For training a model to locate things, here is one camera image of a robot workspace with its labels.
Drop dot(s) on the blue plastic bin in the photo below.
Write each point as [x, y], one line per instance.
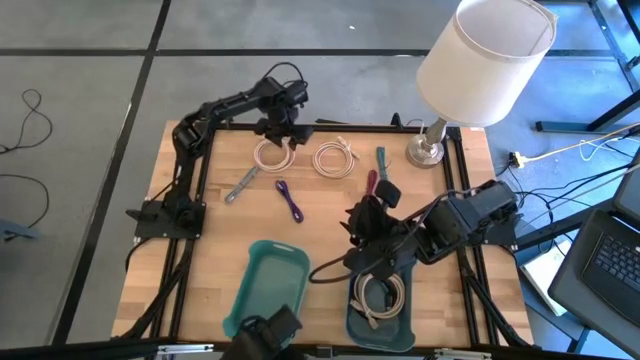
[382, 337]

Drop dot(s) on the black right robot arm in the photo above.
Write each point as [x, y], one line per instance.
[480, 210]

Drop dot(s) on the grey-blue floor object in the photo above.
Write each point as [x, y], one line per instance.
[15, 231]

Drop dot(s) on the green plastic bin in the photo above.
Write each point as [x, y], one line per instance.
[272, 280]

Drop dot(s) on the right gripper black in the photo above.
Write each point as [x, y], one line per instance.
[390, 240]

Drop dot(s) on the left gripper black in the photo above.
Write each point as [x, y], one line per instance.
[282, 125]

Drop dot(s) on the black bulky object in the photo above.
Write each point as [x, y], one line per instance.
[265, 335]

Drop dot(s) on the black flat strip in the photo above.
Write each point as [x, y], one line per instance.
[330, 121]

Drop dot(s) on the silver metal bracket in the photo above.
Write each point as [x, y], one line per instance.
[462, 354]
[185, 349]

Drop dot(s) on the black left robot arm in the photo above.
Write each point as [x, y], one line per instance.
[225, 105]

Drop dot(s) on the black laptop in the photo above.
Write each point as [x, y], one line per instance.
[615, 260]

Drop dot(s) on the black frame knob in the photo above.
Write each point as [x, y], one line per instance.
[396, 120]

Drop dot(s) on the black aluminium table frame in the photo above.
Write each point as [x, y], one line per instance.
[350, 128]

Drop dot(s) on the black desk leg frame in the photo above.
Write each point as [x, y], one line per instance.
[565, 126]

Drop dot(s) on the table lamp white shade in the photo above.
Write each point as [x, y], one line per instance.
[480, 65]

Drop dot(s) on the white flat box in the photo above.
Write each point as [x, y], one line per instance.
[542, 272]

